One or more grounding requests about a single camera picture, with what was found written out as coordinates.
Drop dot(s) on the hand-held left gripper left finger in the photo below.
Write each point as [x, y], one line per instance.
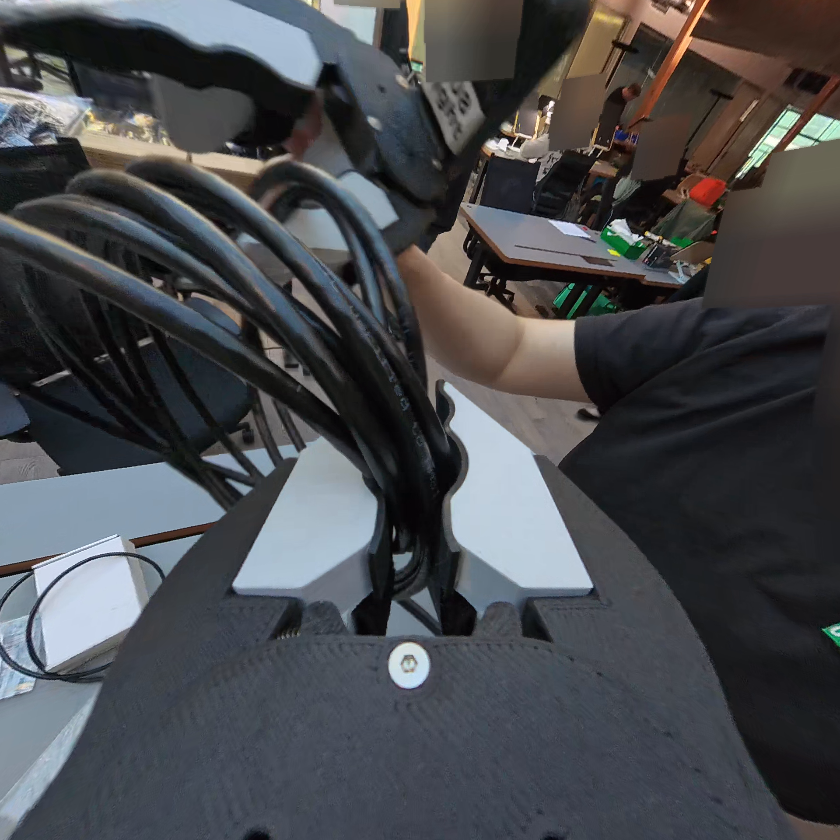
[308, 531]

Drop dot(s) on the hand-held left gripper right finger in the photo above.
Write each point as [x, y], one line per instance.
[518, 525]

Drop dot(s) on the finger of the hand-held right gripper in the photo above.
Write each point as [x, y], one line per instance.
[197, 111]
[262, 39]

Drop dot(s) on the person's right forearm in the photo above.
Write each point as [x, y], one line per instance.
[492, 334]

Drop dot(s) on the wood-edged grey desk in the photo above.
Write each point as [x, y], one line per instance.
[525, 243]

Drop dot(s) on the person's right hand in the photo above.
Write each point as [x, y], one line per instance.
[307, 139]

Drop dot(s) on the person's dark clothing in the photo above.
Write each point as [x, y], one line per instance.
[709, 492]

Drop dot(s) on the green crate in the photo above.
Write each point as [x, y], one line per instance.
[584, 302]

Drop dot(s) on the white cardboard box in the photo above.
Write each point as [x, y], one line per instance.
[85, 604]

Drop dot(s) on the green bin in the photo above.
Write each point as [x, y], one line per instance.
[623, 243]

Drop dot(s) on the orange box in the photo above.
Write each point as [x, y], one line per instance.
[709, 190]

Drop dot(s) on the small clear bag white label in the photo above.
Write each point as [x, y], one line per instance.
[13, 656]

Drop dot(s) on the wooden post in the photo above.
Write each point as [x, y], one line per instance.
[669, 59]

